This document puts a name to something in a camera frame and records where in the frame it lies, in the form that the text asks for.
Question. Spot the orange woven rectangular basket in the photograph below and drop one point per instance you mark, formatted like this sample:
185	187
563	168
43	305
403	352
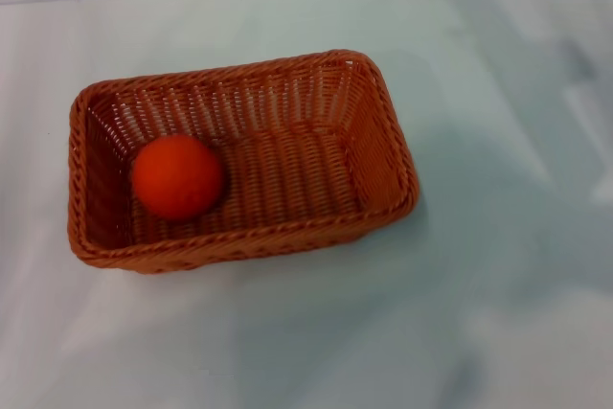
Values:
287	165

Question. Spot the orange fruit with stem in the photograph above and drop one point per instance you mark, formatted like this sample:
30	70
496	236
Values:
177	179

